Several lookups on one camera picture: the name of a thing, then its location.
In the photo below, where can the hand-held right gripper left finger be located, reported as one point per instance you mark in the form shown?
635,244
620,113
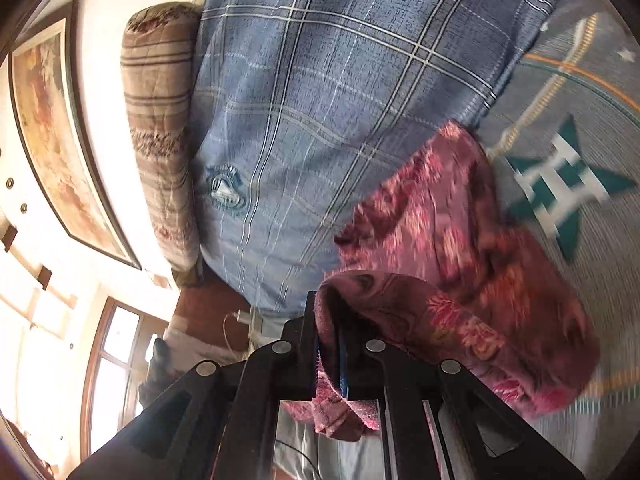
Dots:
300,360

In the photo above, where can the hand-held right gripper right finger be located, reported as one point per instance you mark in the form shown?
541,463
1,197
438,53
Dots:
344,370

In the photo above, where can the pink floral shirt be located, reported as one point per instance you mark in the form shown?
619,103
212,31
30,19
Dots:
450,220

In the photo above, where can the dark cloth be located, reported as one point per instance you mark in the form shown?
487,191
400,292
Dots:
156,370

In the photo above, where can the wooden framed window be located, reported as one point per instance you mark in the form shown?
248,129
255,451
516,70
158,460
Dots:
115,360

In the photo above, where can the brown striped quilt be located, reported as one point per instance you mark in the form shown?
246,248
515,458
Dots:
160,135

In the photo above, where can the grey checked bed sheet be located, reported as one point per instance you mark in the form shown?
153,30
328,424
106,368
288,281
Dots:
575,110

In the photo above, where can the wooden bed frame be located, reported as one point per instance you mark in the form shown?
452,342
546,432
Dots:
205,305

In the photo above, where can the framed wall picture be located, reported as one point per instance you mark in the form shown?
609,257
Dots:
55,135

